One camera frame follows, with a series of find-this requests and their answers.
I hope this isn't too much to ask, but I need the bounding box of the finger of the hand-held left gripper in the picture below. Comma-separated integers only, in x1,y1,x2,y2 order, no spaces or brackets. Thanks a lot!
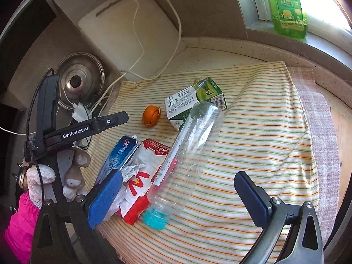
92,111,129,133

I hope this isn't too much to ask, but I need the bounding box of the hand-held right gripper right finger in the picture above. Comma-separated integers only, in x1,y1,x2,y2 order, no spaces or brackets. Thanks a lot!
233,171,324,264

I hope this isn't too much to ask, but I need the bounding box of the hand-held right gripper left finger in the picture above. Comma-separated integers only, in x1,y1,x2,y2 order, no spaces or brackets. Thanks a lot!
32,169,124,264

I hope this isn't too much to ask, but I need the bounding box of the blue toothpaste box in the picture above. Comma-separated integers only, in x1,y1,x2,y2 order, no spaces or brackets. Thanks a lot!
95,135,138,187

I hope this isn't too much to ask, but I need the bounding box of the small orange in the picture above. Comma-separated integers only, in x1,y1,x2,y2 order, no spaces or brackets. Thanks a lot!
142,105,161,126

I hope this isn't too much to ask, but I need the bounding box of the red and white tissue packet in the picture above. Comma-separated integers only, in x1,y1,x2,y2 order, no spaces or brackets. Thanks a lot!
118,138,172,225

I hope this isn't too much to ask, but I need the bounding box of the clear plastic bottle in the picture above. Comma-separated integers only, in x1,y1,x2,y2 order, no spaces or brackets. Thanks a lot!
142,102,225,230

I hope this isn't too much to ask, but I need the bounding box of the person's left forearm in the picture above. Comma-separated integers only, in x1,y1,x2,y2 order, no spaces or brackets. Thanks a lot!
5,191,42,264

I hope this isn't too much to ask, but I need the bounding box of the person's left hand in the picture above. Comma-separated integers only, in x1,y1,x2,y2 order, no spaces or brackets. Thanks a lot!
26,147,92,210

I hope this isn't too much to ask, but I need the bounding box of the white charger adapter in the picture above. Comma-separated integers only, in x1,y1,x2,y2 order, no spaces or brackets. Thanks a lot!
72,103,92,121

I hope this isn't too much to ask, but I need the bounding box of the steel pot lid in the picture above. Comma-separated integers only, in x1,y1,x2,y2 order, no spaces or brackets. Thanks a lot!
55,53,106,108

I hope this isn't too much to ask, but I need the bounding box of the green and white milk carton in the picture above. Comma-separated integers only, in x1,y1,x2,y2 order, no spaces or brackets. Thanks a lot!
164,77,227,132

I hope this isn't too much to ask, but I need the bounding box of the striped cloth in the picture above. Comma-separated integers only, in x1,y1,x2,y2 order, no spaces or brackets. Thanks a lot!
80,60,321,264

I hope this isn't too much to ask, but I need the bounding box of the white cutting board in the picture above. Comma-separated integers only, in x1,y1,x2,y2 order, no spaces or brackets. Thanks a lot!
78,0,182,81

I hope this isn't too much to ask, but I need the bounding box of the pink fringed cloth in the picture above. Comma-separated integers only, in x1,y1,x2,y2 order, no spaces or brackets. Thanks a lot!
286,67,341,242

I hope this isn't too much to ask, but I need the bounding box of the green dish soap bottle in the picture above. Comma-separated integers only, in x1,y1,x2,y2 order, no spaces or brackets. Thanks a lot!
261,0,308,39

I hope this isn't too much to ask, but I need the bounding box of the white cable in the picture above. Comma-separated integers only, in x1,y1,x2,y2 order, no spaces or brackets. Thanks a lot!
91,0,183,116

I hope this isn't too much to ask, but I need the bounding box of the white window frame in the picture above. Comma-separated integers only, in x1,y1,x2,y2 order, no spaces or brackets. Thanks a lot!
228,0,275,31

